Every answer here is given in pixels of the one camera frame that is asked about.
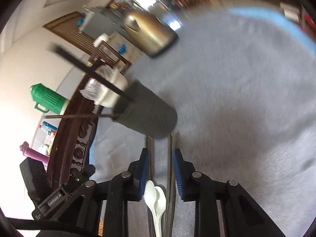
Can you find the dark green utensil cup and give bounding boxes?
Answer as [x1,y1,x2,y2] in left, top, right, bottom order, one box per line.
[113,80,177,139]

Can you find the dark chopstick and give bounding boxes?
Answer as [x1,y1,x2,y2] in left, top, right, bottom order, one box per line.
[43,113,120,119]
[49,43,133,102]
[165,132,178,237]
[145,136,154,180]

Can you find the white plastic spoon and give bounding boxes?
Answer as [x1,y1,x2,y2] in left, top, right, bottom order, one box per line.
[155,186,166,217]
[144,180,162,237]

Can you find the dark chopstick on cloth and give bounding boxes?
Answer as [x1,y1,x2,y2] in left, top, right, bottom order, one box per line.
[43,113,120,119]

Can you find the purple water bottle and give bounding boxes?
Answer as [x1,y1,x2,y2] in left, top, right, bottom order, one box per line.
[20,141,49,166]

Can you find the clear plastic bag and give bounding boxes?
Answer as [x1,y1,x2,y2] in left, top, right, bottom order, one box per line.
[79,65,119,104]

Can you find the green thermos jug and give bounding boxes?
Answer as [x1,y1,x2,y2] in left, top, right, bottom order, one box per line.
[30,84,69,115]

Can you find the cardboard box blue print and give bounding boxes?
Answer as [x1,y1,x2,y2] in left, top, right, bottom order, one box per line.
[108,32,143,64]

